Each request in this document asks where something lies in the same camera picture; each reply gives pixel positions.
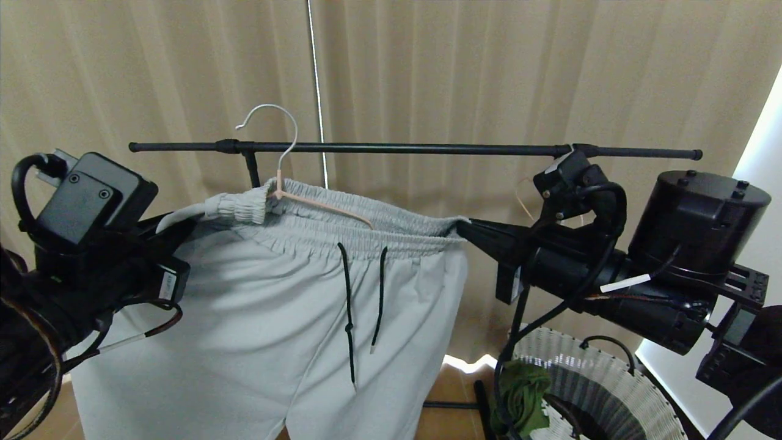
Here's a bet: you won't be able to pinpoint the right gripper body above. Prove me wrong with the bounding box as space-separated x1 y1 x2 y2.
496 235 630 312

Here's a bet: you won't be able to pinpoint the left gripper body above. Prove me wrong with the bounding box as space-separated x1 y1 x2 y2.
61 241 191 331

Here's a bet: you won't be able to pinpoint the pink clothes hanger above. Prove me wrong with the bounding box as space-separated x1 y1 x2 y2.
515 176 541 222
235 104 375 230

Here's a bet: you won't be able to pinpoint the pale grey shorts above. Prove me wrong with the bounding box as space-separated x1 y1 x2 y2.
64 177 471 440

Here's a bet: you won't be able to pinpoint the green printed shirt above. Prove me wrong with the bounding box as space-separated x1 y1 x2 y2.
492 359 550 438

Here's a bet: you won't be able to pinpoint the white laundry basket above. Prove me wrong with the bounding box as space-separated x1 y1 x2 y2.
501 327 688 440

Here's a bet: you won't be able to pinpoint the black clothes rack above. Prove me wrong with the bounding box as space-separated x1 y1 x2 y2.
128 139 703 440

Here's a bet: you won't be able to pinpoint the beige curtain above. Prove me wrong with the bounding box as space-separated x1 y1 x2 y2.
0 0 782 370

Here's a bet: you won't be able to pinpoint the black cable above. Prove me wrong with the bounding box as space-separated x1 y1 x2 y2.
492 183 629 440
0 293 65 440
11 153 68 234

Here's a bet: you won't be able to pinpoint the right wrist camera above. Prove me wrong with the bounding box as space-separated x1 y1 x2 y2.
533 152 627 245

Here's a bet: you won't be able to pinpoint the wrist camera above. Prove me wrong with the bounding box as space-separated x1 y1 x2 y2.
34 152 159 245
533 152 627 245

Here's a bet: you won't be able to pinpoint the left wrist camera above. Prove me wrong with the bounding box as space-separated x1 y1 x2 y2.
34 152 159 245

